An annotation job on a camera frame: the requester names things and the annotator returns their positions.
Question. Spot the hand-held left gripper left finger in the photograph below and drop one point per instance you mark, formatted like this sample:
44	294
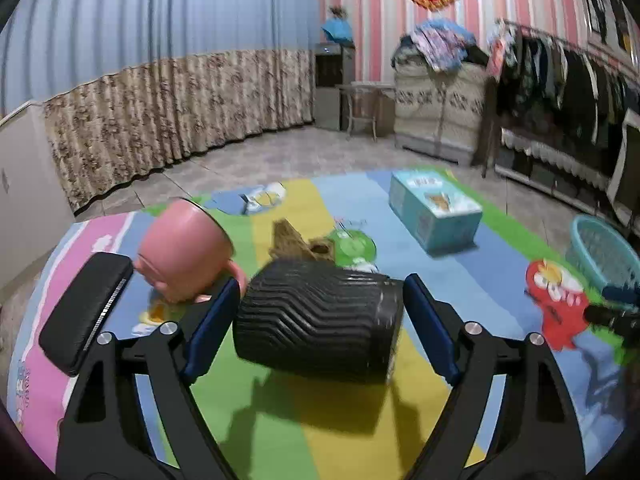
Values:
210	332

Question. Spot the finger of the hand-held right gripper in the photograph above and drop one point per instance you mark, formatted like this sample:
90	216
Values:
620	293
612	320

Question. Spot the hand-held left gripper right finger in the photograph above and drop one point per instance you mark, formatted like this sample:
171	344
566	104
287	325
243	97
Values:
430	330

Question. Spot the teal plastic basket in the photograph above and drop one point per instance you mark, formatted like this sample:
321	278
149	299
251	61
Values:
600	250

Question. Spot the black ribbed cup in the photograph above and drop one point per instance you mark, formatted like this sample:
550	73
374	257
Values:
315	320

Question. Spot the pink cup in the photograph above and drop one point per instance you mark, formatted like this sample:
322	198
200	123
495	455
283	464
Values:
185	245

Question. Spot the light blue tissue box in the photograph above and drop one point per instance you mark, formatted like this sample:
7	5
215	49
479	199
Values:
435	215

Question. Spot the black rectangular case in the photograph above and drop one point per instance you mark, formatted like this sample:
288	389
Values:
82	310

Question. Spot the low cabinet with lace cloth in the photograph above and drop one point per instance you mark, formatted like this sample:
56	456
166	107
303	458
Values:
550	160

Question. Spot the cartoon printed mat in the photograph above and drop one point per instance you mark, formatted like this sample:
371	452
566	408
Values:
325	440

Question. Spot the row of hanging clothes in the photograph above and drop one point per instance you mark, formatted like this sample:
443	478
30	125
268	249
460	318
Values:
565	90

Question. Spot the cabinet under patterned cloth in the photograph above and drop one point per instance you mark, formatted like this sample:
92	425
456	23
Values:
435	110

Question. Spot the white cabinet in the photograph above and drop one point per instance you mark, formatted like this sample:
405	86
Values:
30	190

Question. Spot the small metal side table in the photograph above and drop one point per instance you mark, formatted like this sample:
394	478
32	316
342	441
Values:
367	87

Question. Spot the silver water dispenser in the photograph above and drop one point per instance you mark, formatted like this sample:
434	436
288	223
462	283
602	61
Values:
330	90

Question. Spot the pink hanging bag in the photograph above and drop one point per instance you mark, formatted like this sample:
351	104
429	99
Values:
500	55

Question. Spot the metal clothes rack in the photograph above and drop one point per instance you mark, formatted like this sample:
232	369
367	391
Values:
545	35

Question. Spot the blue and floral curtain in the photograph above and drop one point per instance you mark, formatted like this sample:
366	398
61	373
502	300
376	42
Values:
150	60

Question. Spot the pile of folded clothes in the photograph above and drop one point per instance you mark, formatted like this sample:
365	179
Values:
440	45

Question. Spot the black white framed picture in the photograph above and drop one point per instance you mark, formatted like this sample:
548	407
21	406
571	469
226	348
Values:
602	5

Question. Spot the blue cloth bundle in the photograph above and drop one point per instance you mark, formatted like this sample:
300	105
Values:
337	31

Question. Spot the dried plant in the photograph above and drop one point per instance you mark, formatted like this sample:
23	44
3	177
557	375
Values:
337	12

